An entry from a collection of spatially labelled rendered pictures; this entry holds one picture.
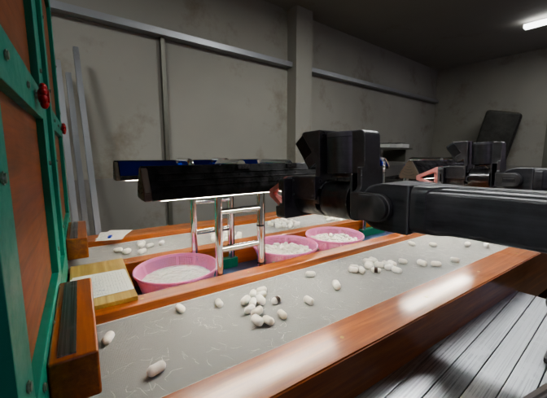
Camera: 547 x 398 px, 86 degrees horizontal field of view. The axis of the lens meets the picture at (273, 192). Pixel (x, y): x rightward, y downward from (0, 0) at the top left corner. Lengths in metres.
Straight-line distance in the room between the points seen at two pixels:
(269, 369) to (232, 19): 3.80
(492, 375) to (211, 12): 3.78
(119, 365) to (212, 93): 3.24
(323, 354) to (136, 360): 0.36
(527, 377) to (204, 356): 0.68
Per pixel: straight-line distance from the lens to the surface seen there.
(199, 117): 3.54
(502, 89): 7.79
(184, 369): 0.66
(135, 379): 0.67
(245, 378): 0.58
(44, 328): 0.60
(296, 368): 0.60
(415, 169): 1.25
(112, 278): 1.00
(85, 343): 0.56
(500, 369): 0.90
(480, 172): 0.97
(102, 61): 3.34
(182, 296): 0.88
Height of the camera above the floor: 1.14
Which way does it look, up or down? 8 degrees down
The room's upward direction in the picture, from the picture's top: straight up
